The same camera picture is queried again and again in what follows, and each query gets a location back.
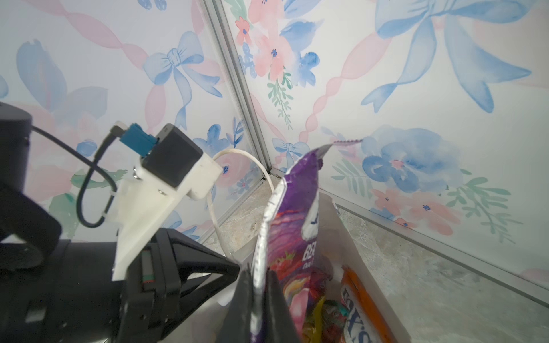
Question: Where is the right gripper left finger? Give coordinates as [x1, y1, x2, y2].
[216, 268, 253, 343]

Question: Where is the purple snack packet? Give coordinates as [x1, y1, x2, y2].
[250, 141, 356, 342]

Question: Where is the floral paper gift bag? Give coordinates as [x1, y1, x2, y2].
[204, 147, 413, 343]

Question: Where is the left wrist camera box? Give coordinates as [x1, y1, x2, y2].
[106, 124, 222, 282]

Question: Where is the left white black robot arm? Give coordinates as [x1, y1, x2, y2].
[1, 104, 240, 342]

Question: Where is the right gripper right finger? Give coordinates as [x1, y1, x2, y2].
[264, 270, 301, 343]

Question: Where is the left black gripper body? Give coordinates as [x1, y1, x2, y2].
[25, 228, 240, 342]

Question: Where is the green Fox's candy bag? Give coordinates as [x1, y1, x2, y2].
[302, 297, 349, 343]

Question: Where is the orange Fox's candy bag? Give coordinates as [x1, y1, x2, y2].
[340, 266, 397, 343]

